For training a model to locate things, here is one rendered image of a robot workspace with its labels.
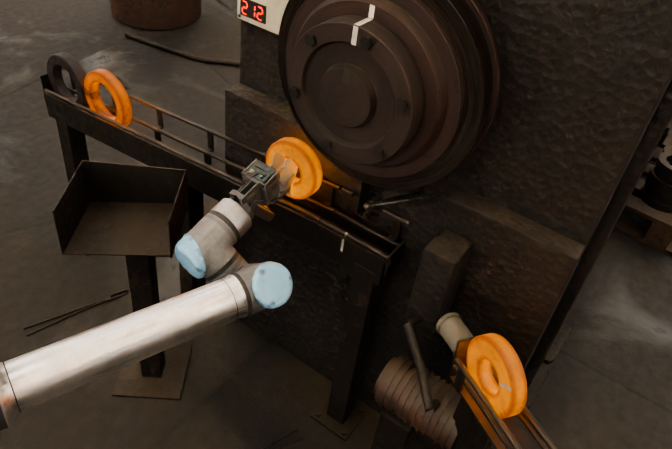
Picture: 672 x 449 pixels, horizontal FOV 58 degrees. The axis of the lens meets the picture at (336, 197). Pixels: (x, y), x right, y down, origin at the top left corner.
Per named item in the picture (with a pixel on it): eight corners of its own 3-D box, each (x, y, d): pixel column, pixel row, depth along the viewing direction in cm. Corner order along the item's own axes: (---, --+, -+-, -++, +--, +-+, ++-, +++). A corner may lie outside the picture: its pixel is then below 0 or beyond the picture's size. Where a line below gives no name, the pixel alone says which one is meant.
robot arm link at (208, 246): (194, 282, 134) (163, 250, 131) (232, 243, 140) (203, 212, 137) (209, 281, 126) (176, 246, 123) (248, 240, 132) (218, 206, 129)
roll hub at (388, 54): (297, 123, 130) (308, -5, 113) (409, 177, 119) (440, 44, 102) (280, 133, 126) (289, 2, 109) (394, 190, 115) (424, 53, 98)
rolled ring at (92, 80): (107, 138, 190) (116, 134, 192) (131, 119, 176) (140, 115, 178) (76, 85, 187) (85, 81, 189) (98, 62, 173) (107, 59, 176)
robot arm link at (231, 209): (243, 245, 136) (212, 226, 140) (257, 230, 138) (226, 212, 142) (236, 222, 129) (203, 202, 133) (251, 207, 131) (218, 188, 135)
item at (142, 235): (113, 340, 197) (81, 159, 153) (195, 346, 199) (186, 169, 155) (94, 395, 181) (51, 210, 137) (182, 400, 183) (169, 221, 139)
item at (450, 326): (456, 329, 134) (462, 309, 131) (478, 359, 127) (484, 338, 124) (433, 334, 132) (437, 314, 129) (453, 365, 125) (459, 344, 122)
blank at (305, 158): (273, 128, 150) (264, 133, 147) (324, 148, 143) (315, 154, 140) (274, 181, 158) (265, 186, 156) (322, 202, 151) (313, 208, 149)
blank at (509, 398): (483, 397, 125) (469, 401, 124) (476, 324, 124) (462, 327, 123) (531, 427, 111) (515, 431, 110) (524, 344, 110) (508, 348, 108)
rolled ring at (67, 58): (75, 62, 180) (85, 59, 182) (40, 49, 189) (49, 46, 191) (88, 118, 190) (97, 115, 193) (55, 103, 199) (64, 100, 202)
